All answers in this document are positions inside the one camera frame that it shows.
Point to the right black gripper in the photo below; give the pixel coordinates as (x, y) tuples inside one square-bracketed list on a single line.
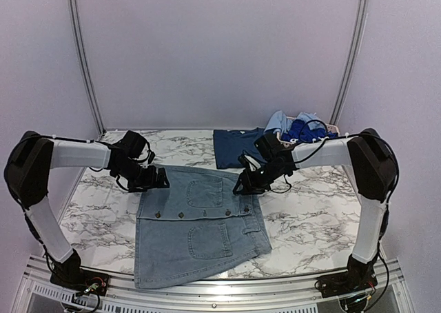
[(250, 185)]

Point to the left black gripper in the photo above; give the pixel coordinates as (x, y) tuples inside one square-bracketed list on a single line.
[(150, 182)]

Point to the dark blue t-shirt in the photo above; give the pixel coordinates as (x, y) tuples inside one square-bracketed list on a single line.
[(230, 144)]

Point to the light blue denim jeans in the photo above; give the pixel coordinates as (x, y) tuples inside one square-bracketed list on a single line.
[(195, 228)]

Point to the pink plastic laundry basket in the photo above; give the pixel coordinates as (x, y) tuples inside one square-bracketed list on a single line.
[(284, 139)]

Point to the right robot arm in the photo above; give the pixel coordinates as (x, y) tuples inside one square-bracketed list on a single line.
[(375, 171)]

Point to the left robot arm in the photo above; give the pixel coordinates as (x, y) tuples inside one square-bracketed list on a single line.
[(27, 175)]

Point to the light blue cloth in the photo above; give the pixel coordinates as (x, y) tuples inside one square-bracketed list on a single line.
[(279, 122)]

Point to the royal blue printed garment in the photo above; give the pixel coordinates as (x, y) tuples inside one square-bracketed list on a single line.
[(309, 131)]

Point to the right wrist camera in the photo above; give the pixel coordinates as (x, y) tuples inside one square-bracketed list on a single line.
[(249, 162)]

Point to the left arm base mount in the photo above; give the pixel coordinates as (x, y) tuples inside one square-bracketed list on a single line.
[(83, 282)]

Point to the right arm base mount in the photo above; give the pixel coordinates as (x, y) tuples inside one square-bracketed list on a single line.
[(344, 283)]

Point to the left aluminium corner post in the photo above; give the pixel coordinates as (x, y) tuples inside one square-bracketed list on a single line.
[(73, 7)]

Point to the aluminium corner post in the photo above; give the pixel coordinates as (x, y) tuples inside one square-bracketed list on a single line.
[(73, 7), (354, 50)]

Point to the right aluminium corner post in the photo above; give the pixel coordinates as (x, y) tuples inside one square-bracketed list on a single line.
[(354, 50)]

